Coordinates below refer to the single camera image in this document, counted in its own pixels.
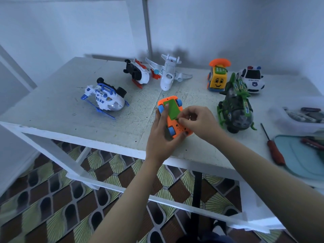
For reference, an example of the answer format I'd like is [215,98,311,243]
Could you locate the clear plastic container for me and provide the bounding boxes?
[271,101,324,135]

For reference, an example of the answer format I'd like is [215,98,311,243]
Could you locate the heap of mixed batteries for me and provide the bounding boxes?
[283,106,324,124]

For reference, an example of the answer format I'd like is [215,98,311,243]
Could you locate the black white toy car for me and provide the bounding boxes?
[240,66,265,94]

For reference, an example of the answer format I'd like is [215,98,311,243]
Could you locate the dark green toy helicopter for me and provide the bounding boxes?
[217,72,257,134]

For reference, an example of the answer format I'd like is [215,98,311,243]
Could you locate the person's left forearm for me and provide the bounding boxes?
[88,157,168,243]

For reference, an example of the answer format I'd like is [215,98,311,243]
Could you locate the white blue toy vehicle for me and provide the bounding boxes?
[81,77,130,119]

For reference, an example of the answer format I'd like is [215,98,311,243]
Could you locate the teal container lid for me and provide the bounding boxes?
[274,134,324,181]

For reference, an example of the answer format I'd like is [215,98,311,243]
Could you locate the yellow orange toy car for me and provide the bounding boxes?
[207,58,232,92]

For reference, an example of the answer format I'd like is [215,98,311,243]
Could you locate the person's dark trousers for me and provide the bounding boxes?
[177,233,239,243]

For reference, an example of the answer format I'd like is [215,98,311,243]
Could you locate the red white toy vehicle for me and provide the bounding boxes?
[124,59,152,89]

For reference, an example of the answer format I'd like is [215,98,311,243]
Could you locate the person's right hand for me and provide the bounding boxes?
[178,105,226,146]

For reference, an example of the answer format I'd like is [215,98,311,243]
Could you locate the green orange toy car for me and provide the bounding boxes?
[156,96,194,140]

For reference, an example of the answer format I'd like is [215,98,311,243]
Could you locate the pile of batteries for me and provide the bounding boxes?
[301,136,324,151]

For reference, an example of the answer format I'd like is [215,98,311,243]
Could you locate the red screwdriver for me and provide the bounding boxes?
[260,123,287,166]

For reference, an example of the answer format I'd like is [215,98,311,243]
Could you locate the white toy airplane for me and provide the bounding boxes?
[146,53,193,92]

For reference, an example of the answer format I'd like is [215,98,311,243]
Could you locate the green battery cover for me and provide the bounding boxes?
[167,100,181,121]

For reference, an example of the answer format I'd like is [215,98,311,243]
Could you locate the person's left hand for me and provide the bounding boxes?
[145,104,188,165]

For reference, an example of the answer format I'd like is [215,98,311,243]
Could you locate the person's right forearm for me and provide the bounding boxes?
[215,133,324,243]

